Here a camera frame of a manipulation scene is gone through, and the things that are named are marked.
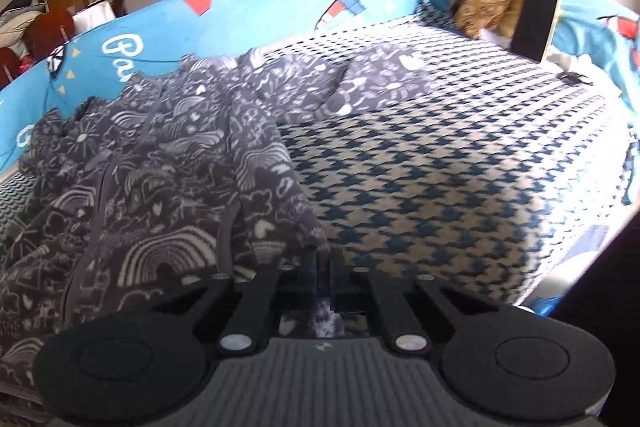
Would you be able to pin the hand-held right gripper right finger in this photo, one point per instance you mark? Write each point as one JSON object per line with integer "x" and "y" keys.
{"x": 345, "y": 294}

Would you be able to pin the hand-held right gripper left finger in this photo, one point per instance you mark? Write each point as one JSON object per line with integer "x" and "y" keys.
{"x": 300, "y": 289}

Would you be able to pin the grey patterned fleece jacket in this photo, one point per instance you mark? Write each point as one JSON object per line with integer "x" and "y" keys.
{"x": 165, "y": 167}

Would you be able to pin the houndstooth sofa seat cover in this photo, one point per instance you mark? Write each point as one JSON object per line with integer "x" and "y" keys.
{"x": 425, "y": 167}

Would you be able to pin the blue printed sofa cover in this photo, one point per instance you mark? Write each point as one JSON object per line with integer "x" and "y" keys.
{"x": 260, "y": 7}

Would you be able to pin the small black clip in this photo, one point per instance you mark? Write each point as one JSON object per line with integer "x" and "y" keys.
{"x": 575, "y": 78}

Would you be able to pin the black smartphone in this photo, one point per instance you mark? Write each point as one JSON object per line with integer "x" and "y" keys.
{"x": 532, "y": 24}

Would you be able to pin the dark wooden chair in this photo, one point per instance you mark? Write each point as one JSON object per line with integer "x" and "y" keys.
{"x": 120, "y": 2}

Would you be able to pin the table with white tablecloth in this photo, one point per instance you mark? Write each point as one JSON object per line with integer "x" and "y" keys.
{"x": 92, "y": 14}

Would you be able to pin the red floral cushion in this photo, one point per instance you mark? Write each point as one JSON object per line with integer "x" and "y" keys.
{"x": 26, "y": 66}

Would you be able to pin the brown wooden chair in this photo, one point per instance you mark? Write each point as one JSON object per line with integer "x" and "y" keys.
{"x": 47, "y": 32}
{"x": 7, "y": 67}

